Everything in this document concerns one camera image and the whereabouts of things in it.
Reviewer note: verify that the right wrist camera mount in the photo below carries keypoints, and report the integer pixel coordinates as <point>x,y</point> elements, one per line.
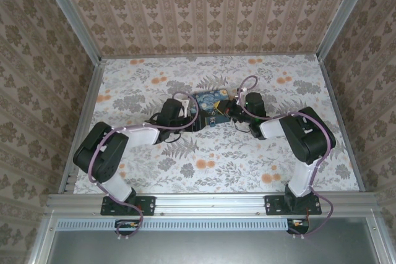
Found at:
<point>240,94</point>

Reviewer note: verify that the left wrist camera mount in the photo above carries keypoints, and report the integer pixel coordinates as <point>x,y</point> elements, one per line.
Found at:
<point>184,106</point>

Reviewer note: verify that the starry night painted tin box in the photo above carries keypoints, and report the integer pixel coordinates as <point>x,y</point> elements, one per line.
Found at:
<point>210,97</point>

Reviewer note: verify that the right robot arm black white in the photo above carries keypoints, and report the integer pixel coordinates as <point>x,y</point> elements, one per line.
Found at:
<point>309,140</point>

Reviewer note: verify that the black connector box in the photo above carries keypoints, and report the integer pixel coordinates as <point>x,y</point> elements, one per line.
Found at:
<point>301,228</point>
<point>122,225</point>

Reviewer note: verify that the aluminium rear rail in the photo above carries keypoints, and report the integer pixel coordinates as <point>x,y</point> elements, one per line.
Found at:
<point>210,56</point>

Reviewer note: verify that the floral patterned table cover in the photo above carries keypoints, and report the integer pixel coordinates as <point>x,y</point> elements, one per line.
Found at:
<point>235,177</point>

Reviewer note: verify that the aluminium frame post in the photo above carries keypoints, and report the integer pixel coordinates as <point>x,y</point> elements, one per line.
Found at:
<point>72,16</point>
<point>343,13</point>

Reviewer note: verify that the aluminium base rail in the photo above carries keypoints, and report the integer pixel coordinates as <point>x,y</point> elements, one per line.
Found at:
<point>210,202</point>

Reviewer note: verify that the grey metal sheet panel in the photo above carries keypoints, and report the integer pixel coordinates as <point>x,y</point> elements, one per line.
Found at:
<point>201,248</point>

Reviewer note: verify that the aluminium side rail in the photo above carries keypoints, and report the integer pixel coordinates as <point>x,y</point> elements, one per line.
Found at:
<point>88,106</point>
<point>332,97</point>

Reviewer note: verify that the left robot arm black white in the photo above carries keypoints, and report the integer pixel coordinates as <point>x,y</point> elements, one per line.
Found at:
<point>102,152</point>

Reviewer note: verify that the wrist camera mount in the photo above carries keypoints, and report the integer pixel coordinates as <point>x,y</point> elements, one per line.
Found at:
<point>184,106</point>
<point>240,94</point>

